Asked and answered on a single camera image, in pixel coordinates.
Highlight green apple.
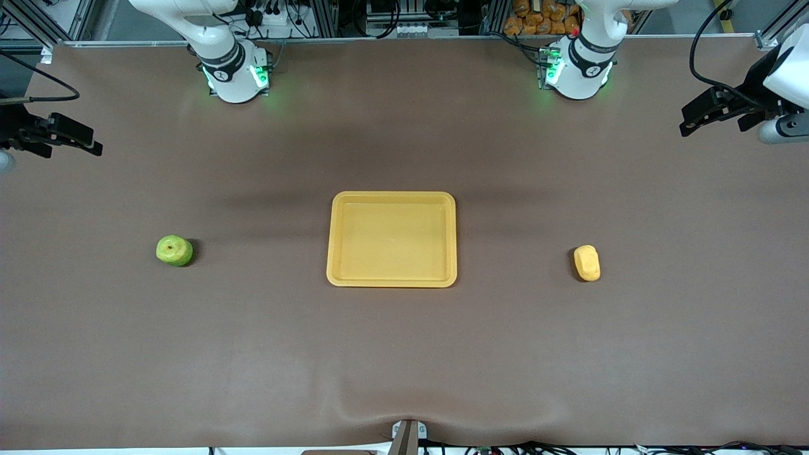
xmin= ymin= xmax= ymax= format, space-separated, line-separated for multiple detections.
xmin=156 ymin=235 xmax=194 ymax=267

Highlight yellow potato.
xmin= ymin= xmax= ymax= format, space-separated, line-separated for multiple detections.
xmin=573 ymin=245 xmax=602 ymax=282

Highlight yellow plastic tray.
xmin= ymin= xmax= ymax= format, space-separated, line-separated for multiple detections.
xmin=326 ymin=191 xmax=458 ymax=289

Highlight bag of orange bread rolls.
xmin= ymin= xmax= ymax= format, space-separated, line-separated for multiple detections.
xmin=504 ymin=0 xmax=581 ymax=36

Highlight white power strip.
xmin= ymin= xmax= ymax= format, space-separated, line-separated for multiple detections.
xmin=243 ymin=6 xmax=291 ymax=30

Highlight brown table mat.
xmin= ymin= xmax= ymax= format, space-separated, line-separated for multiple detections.
xmin=0 ymin=35 xmax=809 ymax=451

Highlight aluminium frame profile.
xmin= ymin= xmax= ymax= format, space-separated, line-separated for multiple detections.
xmin=755 ymin=0 xmax=809 ymax=51
xmin=0 ymin=0 xmax=95 ymax=64

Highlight silver table edge rail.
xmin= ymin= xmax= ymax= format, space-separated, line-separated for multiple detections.
xmin=63 ymin=35 xmax=759 ymax=48

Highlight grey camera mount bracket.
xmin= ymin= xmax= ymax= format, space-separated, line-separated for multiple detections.
xmin=391 ymin=419 xmax=429 ymax=455

